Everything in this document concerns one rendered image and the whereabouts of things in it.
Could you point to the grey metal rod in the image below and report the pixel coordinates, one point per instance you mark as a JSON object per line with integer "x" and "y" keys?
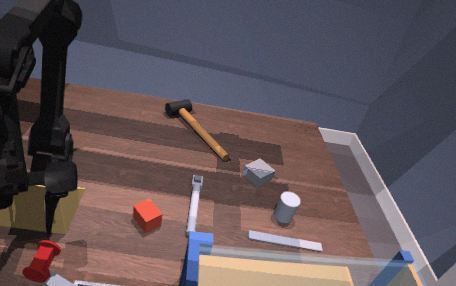
{"x": 192, "y": 216}

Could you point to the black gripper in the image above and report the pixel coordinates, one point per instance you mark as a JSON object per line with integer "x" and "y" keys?
{"x": 58, "y": 177}

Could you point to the grey cylinder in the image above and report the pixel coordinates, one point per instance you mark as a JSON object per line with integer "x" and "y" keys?
{"x": 286, "y": 207}

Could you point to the black rubber mallet with wooden handle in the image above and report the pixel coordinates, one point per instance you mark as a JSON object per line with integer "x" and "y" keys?
{"x": 182, "y": 107}

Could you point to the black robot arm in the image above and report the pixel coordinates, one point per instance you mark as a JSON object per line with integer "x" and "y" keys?
{"x": 55, "y": 23}

